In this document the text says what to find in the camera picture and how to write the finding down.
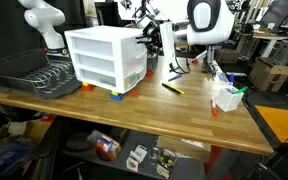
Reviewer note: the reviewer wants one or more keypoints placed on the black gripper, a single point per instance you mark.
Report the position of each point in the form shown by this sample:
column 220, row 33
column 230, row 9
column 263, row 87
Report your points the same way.
column 154, row 33

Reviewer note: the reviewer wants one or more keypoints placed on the translucent drawer with white marker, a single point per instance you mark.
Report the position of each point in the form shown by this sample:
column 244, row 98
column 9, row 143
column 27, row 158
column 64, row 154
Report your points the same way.
column 132, row 50

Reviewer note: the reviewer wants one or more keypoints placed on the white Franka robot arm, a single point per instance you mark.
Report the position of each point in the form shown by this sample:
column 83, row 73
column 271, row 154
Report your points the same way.
column 210, row 23

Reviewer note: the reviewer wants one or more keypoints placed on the translucent empty-looking drawer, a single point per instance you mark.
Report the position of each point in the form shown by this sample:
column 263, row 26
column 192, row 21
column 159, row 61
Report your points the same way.
column 133, row 68

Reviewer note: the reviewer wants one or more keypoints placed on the translucent drawer with colourful items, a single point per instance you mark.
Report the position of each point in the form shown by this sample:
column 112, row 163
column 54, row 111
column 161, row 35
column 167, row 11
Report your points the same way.
column 130, row 81

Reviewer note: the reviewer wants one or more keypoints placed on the open cardboard box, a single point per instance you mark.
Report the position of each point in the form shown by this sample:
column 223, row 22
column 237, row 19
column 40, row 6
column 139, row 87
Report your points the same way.
column 34, row 130

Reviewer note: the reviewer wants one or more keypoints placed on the grey plastic bin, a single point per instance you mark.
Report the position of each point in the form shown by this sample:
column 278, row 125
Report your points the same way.
column 152, row 63

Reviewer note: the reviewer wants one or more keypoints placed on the red toy block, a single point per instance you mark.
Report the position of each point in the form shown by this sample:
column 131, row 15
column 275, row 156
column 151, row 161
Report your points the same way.
column 149, row 72
column 134, row 93

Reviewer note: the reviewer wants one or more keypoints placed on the blue pen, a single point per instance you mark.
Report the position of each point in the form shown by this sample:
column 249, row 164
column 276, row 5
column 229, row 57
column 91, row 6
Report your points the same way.
column 175, row 77

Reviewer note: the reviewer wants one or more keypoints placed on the red clamp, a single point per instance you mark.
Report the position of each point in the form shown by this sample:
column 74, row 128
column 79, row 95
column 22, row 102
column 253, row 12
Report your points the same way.
column 195, row 61

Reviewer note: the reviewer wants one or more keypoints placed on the yellow highlighter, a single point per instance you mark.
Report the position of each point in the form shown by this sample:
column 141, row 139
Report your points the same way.
column 179, row 91

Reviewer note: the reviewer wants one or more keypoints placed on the blue yellow toy block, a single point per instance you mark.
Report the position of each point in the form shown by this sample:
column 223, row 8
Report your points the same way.
column 116, row 96

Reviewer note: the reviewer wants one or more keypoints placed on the orange toy block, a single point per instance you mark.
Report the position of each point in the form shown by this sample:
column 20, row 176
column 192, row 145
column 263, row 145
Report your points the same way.
column 87, row 87

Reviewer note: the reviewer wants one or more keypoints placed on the small cardboard box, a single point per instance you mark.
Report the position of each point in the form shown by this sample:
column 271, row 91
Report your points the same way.
column 227, row 56

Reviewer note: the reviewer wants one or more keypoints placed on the blue tape label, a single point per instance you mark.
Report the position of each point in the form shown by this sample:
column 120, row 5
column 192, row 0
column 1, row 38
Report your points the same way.
column 223, row 77

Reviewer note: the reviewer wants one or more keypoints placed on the purple capped marker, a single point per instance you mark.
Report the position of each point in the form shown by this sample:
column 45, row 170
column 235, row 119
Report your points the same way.
column 231, row 79

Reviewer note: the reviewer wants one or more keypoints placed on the orange capped white marker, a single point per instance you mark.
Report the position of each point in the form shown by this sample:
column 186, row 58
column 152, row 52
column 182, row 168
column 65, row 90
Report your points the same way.
column 214, row 110

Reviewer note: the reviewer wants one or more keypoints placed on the grey lower shelf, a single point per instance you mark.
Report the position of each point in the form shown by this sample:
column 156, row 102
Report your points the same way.
column 130, row 140

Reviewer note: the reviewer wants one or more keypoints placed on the white square pen cup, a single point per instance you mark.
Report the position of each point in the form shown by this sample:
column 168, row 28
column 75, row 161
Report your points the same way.
column 229, row 101

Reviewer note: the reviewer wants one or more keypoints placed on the green marker in cup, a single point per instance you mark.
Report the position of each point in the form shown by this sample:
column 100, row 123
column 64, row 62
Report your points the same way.
column 242, row 90

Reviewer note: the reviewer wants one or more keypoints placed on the colourful product box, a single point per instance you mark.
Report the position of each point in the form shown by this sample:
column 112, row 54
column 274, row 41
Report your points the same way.
column 104, row 145

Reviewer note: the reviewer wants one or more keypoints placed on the small white box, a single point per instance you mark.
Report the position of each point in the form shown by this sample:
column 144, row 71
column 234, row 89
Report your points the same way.
column 137, row 155

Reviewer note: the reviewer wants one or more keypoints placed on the flat cardboard sheet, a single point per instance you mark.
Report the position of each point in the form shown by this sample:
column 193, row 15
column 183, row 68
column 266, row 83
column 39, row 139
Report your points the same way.
column 184, row 148

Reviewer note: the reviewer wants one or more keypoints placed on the white desk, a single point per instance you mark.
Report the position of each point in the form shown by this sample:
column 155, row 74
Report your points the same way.
column 264, row 38

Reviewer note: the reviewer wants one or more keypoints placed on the yellow black small box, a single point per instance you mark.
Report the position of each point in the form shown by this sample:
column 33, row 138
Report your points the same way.
column 165, row 163

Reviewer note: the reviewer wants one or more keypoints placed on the large cardboard box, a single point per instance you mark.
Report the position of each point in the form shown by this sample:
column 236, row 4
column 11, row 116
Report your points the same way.
column 269, row 75

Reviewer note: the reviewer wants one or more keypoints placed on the black dish rack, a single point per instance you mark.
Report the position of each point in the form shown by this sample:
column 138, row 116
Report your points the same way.
column 14, row 66

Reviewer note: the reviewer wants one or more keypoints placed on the black computer monitor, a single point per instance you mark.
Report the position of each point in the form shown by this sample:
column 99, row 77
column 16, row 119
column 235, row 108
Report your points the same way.
column 279, row 11

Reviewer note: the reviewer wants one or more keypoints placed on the black curtain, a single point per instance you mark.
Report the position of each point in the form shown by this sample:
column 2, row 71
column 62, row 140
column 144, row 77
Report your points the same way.
column 4, row 30

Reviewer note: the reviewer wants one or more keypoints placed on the orange floor mat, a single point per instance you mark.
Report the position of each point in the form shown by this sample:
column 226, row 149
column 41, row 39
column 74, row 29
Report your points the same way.
column 280, row 121

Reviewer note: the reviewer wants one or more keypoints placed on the blue plastic bag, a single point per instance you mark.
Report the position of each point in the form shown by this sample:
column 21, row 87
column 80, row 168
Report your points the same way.
column 7, row 156

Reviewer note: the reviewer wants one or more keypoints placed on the black equipment stand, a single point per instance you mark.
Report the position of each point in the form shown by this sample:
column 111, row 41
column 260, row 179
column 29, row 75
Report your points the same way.
column 284, row 163

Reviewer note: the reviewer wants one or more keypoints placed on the white plastic drawer cabinet frame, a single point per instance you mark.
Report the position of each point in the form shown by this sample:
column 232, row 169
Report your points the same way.
column 97, row 31

